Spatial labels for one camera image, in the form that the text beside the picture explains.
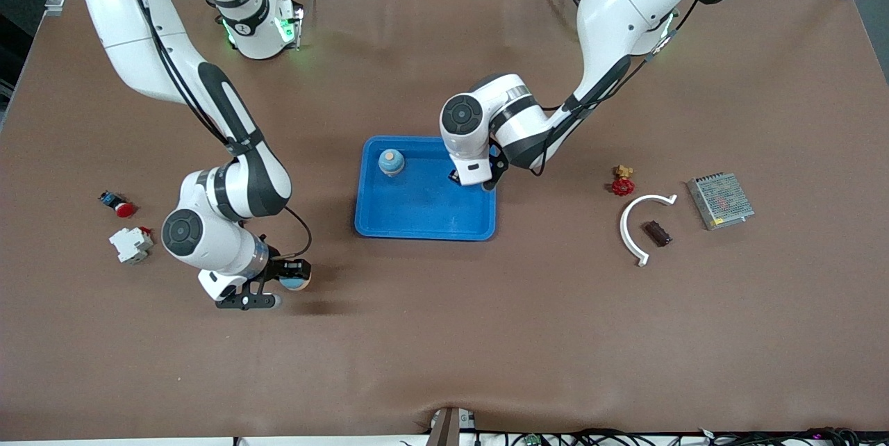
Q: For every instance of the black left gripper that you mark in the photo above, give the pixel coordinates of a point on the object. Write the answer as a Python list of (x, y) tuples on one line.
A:
[(453, 176)]

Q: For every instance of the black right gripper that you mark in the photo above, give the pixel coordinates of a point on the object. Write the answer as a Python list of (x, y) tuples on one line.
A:
[(280, 269)]

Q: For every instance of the dark brown cylindrical capacitor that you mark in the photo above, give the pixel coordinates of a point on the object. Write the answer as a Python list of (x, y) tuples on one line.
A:
[(658, 233)]

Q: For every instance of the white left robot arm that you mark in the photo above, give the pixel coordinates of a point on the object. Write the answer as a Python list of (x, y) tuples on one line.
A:
[(625, 8)]

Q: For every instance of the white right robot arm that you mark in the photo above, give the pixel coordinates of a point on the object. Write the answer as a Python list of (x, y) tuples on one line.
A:
[(139, 36)]

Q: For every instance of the blue plastic tray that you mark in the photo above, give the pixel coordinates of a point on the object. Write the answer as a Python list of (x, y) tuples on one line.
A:
[(417, 213)]

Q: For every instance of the red handwheel brass valve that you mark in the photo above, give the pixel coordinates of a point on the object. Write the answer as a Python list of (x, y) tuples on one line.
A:
[(623, 187)]

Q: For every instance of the white circuit breaker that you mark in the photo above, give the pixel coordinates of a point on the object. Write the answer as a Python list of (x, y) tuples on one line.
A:
[(130, 246)]

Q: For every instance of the white curved plastic clamp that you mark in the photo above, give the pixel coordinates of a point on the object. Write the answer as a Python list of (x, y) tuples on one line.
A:
[(623, 230)]

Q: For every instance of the red pushbutton with blue body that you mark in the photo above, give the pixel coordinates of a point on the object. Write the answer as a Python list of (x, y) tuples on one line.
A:
[(125, 210)]

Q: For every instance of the perforated metal power supply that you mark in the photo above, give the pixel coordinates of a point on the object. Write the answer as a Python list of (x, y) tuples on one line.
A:
[(721, 201)]

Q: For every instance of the small green circuit board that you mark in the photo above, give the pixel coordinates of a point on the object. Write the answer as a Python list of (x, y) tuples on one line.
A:
[(531, 440)]

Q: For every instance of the brown camera mount post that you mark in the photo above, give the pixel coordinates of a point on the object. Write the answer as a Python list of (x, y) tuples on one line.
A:
[(448, 428)]

